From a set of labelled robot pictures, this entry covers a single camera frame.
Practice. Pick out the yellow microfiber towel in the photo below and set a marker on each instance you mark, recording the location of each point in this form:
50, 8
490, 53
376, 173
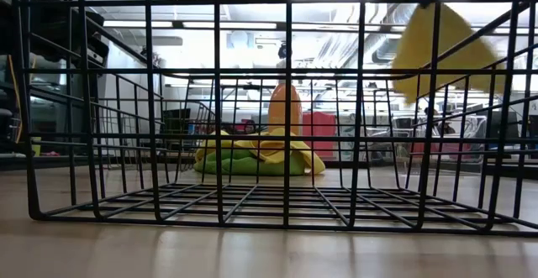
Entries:
273, 148
449, 43

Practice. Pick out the orange microfiber towel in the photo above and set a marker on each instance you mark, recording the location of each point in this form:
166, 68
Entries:
278, 110

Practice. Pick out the green microfiber towel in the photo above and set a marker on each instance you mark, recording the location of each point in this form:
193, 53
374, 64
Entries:
248, 165

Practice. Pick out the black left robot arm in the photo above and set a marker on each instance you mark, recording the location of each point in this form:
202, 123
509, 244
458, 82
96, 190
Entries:
96, 43

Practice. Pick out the person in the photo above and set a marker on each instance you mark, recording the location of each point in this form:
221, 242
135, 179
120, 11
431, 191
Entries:
441, 122

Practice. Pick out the red cabinet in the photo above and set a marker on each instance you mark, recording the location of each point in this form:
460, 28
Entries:
321, 127

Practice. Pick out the long ceiling light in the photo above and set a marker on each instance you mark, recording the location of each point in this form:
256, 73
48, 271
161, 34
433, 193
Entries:
126, 24

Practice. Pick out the yellow-green cup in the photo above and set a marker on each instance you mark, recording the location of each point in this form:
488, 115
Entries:
36, 147

